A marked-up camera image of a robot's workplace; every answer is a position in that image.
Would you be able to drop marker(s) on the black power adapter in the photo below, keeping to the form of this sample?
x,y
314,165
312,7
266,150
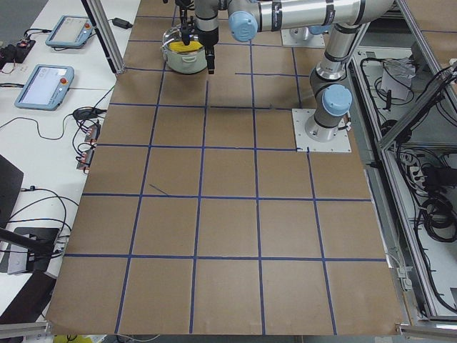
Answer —
x,y
121,23

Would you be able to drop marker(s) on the black monitor stand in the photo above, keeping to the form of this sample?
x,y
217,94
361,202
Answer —
x,y
28,249

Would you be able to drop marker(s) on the upper blue teach pendant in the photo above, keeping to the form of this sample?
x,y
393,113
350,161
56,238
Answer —
x,y
70,32

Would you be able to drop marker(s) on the lower blue teach pendant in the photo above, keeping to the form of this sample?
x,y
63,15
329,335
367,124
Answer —
x,y
46,87

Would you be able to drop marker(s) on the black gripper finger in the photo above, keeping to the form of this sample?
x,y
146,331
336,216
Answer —
x,y
210,60
191,25
185,33

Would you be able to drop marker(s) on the usb hub strip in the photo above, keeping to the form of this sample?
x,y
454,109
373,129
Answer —
x,y
86,149

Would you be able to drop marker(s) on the blue teach pendant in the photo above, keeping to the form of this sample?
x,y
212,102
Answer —
x,y
70,32
46,87

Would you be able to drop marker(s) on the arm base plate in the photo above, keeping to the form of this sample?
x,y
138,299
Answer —
x,y
310,137
302,37

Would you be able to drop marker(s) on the yellow corn cob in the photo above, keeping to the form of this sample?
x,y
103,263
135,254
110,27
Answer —
x,y
180,47

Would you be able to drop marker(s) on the aluminium frame post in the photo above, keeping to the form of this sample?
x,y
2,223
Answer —
x,y
97,16

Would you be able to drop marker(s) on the pale green steel pot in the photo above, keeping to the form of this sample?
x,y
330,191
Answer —
x,y
189,63

